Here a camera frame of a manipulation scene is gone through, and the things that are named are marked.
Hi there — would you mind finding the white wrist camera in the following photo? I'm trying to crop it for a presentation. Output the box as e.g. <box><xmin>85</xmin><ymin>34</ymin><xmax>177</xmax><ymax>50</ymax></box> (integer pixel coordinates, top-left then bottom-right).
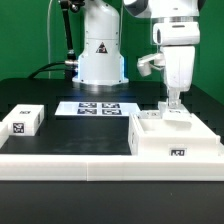
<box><xmin>137</xmin><ymin>53</ymin><xmax>165</xmax><ymax>77</ymax></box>

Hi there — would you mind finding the white cabinet body box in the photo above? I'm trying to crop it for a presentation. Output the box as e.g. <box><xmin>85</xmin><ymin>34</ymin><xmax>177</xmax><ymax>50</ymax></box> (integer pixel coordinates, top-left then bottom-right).
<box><xmin>128</xmin><ymin>114</ymin><xmax>223</xmax><ymax>158</ymax></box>

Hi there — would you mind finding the white cabinet door panel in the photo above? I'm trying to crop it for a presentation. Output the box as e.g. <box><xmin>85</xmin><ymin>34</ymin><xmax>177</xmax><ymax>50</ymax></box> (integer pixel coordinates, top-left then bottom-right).
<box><xmin>158</xmin><ymin>102</ymin><xmax>192</xmax><ymax>131</ymax></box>
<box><xmin>139</xmin><ymin>110</ymin><xmax>161</xmax><ymax>119</ymax></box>

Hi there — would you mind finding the small white cabinet top block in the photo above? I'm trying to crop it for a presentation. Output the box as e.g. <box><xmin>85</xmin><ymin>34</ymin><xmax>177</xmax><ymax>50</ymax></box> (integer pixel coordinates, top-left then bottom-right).
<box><xmin>3</xmin><ymin>104</ymin><xmax>44</xmax><ymax>136</ymax></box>

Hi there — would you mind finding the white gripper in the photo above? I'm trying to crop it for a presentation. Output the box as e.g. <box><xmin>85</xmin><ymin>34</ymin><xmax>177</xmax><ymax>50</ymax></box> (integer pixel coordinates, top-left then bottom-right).
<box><xmin>161</xmin><ymin>46</ymin><xmax>195</xmax><ymax>108</ymax></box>

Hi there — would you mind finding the white marker base plate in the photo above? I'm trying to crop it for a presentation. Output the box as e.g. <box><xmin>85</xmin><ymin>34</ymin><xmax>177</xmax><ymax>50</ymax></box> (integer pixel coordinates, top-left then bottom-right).
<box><xmin>55</xmin><ymin>101</ymin><xmax>140</xmax><ymax>117</ymax></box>

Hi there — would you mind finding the black cable bundle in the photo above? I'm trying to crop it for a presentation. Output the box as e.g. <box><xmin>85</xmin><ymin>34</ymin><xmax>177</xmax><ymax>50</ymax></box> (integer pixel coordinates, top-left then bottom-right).
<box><xmin>27</xmin><ymin>60</ymin><xmax>78</xmax><ymax>80</ymax></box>

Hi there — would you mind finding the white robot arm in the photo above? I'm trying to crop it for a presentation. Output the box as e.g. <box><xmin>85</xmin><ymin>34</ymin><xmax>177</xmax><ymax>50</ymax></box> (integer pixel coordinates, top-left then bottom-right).
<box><xmin>73</xmin><ymin>0</ymin><xmax>206</xmax><ymax>108</ymax></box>

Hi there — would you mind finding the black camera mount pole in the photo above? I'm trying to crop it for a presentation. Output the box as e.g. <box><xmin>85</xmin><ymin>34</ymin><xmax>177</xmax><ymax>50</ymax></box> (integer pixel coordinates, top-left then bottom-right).
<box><xmin>58</xmin><ymin>0</ymin><xmax>84</xmax><ymax>68</ymax></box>

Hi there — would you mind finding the white U-shaped fence frame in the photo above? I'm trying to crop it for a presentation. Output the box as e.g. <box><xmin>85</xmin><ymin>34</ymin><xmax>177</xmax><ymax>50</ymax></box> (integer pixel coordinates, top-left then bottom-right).
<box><xmin>0</xmin><ymin>121</ymin><xmax>224</xmax><ymax>182</ymax></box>

